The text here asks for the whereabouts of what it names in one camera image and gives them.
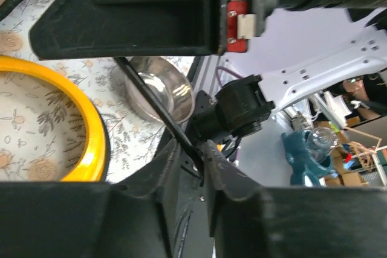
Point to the yellow double bowl stand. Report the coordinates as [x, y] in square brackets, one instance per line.
[50, 130]

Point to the stainless steel pet bowl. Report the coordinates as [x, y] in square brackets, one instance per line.
[167, 82]

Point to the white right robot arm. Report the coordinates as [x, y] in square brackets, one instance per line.
[242, 105]

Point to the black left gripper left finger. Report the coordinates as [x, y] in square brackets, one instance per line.
[80, 29]

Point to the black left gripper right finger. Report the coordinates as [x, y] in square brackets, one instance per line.
[161, 212]

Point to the black tent pole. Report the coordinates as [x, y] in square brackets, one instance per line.
[163, 113]

